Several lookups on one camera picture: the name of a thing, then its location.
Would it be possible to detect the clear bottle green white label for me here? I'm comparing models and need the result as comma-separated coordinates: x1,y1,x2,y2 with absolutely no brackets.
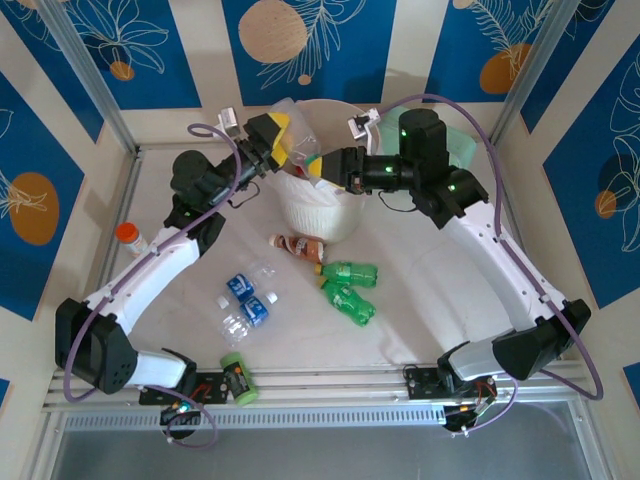
297,152,324,176
271,98,325,171

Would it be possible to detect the brown Nescafe coffee bottle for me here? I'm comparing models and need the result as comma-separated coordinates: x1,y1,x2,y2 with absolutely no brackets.
268,233,329,264

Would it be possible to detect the white plastic bin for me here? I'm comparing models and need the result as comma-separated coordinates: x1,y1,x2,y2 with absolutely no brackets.
269,98,384,245

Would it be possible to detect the mint green zip pouch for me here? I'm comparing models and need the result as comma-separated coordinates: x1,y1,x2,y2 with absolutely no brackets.
374,112,475,174

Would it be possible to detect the green bottle yellow cap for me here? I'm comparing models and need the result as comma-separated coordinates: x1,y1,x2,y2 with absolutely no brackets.
313,260,380,289
317,279,377,327

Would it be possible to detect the orange cap pill bottle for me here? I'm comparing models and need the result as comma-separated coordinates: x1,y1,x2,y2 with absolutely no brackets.
114,222,150,257

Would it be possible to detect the capless clear bottle blue label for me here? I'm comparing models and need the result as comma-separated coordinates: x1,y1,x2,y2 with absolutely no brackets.
225,259,279,296

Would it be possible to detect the clear bottle blue label white cap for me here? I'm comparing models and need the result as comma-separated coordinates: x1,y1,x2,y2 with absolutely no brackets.
221,292,279,347

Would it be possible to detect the green cylindrical can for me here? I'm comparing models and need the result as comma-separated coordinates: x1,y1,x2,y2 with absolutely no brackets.
219,351,260,407

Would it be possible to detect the black controller board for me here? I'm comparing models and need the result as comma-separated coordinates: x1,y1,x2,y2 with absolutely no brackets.
442,403,494,434
158,403,204,431

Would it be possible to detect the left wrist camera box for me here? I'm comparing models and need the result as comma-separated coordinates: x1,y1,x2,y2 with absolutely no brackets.
217,107,244,135

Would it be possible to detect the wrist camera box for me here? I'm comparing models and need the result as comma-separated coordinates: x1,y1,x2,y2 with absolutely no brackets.
217,107,244,135
347,108,384,146

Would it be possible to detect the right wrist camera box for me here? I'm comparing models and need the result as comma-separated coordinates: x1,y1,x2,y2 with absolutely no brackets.
347,108,384,146

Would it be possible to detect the thin black left wrist cable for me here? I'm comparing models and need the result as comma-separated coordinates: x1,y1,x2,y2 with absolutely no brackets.
227,179,259,206

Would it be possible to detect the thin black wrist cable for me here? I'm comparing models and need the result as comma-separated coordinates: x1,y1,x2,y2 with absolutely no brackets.
227,179,259,206
377,192,416,214

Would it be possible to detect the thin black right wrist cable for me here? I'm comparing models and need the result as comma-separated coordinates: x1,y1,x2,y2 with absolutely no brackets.
377,192,416,214

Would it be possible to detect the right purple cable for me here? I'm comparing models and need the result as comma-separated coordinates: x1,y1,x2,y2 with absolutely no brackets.
377,94,606,436

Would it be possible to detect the purple cable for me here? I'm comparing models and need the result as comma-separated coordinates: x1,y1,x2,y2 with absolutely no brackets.
377,94,606,436
63,123,246,448

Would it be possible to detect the aluminium corner post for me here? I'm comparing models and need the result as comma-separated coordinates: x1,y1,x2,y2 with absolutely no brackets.
487,0,571,147
37,0,140,157

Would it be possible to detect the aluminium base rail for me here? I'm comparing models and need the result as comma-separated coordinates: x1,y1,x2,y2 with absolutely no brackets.
42,362,589,412

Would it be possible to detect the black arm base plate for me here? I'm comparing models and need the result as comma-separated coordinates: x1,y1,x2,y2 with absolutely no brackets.
138,370,232,407
402,363,497,402

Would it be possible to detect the slotted grey cable duct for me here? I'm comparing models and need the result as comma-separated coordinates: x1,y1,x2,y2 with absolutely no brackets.
62,405,447,432

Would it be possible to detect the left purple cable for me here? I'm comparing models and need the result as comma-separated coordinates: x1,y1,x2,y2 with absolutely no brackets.
63,123,246,448

